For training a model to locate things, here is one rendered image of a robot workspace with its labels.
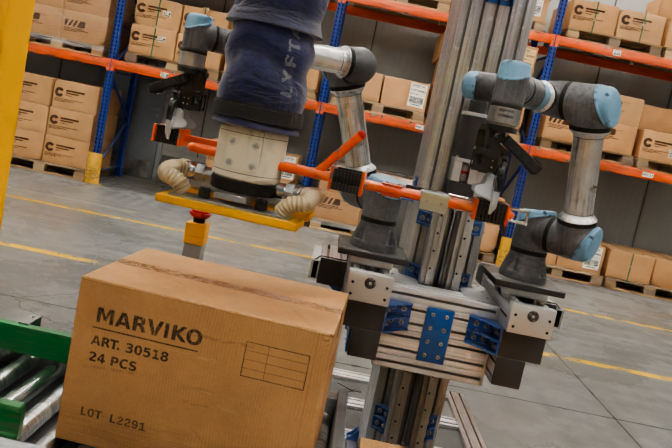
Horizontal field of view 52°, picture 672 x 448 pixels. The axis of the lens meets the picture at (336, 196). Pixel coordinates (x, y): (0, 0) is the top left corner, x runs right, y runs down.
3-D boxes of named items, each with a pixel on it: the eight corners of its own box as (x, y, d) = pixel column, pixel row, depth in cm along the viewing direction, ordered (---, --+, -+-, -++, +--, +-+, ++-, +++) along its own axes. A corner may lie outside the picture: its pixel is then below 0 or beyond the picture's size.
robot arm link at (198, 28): (220, 18, 193) (191, 10, 189) (213, 57, 194) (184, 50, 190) (211, 19, 200) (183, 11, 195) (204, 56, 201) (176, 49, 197)
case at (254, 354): (54, 437, 162) (81, 275, 157) (123, 378, 201) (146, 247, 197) (299, 500, 157) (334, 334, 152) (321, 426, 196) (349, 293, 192)
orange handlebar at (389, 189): (142, 144, 169) (144, 130, 169) (182, 143, 199) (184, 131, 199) (514, 225, 161) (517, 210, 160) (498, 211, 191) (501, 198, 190)
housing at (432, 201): (417, 208, 163) (421, 190, 162) (417, 205, 169) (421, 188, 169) (446, 215, 162) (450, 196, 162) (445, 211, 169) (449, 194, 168)
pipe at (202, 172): (159, 185, 160) (163, 161, 159) (193, 178, 184) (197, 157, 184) (300, 216, 157) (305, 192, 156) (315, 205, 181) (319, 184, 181)
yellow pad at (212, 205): (153, 200, 158) (157, 179, 158) (168, 197, 168) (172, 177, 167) (295, 232, 155) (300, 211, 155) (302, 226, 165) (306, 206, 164)
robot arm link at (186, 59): (176, 49, 192) (185, 52, 200) (173, 65, 192) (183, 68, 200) (202, 54, 191) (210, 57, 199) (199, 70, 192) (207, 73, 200)
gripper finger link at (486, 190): (469, 210, 160) (476, 174, 163) (494, 215, 160) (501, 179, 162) (471, 206, 158) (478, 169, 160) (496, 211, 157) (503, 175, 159)
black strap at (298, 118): (199, 110, 158) (202, 93, 158) (226, 113, 181) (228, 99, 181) (293, 130, 156) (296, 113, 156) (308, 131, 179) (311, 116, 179)
